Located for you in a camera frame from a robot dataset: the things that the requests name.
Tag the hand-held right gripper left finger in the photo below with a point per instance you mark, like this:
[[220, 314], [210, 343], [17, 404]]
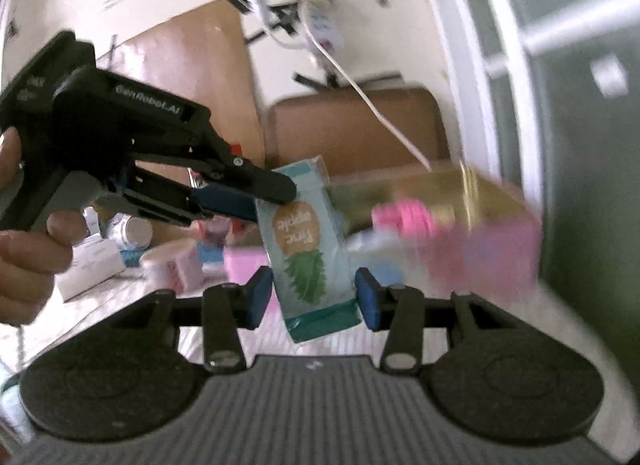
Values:
[[261, 295]]

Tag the pink tin box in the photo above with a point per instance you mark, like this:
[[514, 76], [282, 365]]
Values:
[[490, 255]]

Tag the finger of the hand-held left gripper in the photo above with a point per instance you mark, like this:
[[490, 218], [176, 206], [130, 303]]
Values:
[[265, 187], [225, 202]]

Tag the white tissue pack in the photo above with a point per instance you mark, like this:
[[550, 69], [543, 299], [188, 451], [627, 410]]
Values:
[[90, 270]]

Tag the teal juice carton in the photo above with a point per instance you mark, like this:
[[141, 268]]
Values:
[[305, 255]]

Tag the pink packet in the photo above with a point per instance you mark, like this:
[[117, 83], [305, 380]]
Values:
[[237, 265]]

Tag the pink fluffy cloth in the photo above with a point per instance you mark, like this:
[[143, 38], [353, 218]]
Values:
[[402, 217]]

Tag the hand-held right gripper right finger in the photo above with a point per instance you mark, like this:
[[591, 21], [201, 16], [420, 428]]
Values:
[[367, 297]]

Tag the white window frame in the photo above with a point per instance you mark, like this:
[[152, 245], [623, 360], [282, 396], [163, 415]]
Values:
[[480, 45]]

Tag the large wood-look board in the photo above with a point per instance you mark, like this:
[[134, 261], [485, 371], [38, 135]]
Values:
[[200, 70]]

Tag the person's left hand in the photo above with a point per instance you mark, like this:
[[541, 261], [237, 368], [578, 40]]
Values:
[[35, 265]]

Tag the small brown board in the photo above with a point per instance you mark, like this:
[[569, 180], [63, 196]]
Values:
[[350, 130]]

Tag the white power strip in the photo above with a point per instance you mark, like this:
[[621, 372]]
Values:
[[322, 20]]

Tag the white round jar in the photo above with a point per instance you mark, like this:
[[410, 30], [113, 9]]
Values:
[[132, 232]]

